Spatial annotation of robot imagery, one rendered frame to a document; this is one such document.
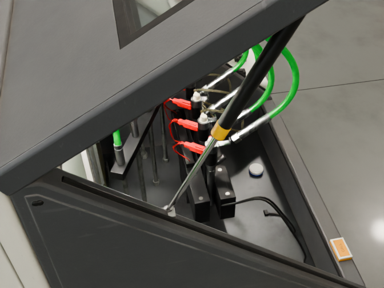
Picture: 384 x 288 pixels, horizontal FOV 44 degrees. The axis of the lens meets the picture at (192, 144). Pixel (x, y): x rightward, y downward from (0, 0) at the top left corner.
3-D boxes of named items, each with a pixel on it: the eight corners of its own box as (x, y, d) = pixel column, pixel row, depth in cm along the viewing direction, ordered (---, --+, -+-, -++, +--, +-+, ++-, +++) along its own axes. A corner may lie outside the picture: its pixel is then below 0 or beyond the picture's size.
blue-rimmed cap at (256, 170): (264, 175, 137) (265, 171, 136) (251, 177, 136) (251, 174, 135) (260, 165, 139) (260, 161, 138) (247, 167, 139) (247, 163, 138)
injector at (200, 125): (218, 181, 125) (219, 121, 110) (199, 184, 125) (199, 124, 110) (215, 173, 127) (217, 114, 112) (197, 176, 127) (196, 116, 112)
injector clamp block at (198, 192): (233, 234, 123) (236, 196, 112) (195, 240, 121) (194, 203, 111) (205, 142, 146) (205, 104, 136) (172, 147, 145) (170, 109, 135)
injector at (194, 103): (211, 159, 131) (212, 99, 116) (193, 162, 130) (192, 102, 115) (209, 152, 133) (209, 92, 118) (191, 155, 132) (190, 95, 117)
